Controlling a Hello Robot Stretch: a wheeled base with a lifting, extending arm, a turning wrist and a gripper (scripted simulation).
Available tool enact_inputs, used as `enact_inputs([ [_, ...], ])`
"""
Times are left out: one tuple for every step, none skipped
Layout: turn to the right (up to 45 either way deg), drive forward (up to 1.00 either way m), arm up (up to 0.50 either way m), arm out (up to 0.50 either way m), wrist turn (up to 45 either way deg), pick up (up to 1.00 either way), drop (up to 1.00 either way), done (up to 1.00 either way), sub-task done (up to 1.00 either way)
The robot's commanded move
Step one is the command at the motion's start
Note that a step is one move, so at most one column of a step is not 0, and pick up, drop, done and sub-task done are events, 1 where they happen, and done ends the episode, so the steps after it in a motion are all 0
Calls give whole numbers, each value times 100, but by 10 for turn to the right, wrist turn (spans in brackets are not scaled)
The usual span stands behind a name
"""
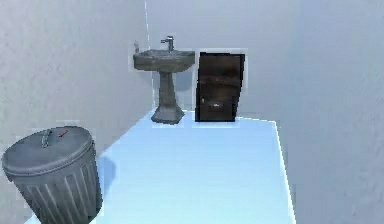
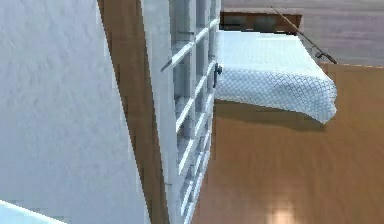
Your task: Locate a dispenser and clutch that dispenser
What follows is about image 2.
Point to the white glass-paned room door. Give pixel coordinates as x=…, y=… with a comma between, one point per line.
x=160, y=100

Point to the bed with white quilted cover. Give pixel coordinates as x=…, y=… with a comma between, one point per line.
x=266, y=70

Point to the brown wooden headboard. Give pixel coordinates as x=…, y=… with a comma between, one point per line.
x=260, y=21

